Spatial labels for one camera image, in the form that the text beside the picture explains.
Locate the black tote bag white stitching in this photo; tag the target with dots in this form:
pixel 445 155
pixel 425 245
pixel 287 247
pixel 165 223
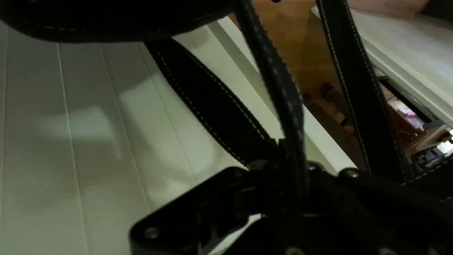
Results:
pixel 207 99

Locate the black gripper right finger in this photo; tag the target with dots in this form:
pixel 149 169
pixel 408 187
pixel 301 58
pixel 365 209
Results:
pixel 387 217

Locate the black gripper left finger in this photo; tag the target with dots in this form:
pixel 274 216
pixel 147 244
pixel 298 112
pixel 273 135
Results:
pixel 199 217

